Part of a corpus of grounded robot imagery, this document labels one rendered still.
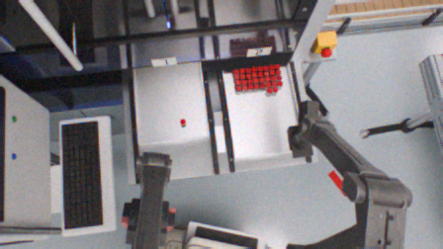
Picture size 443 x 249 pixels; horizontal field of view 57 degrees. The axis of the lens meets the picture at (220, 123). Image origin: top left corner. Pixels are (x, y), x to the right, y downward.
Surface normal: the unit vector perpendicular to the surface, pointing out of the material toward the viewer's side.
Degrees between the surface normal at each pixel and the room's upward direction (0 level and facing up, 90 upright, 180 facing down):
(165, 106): 0
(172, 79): 0
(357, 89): 0
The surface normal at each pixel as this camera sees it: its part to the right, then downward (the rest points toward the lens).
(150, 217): 0.19, -0.80
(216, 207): 0.02, -0.25
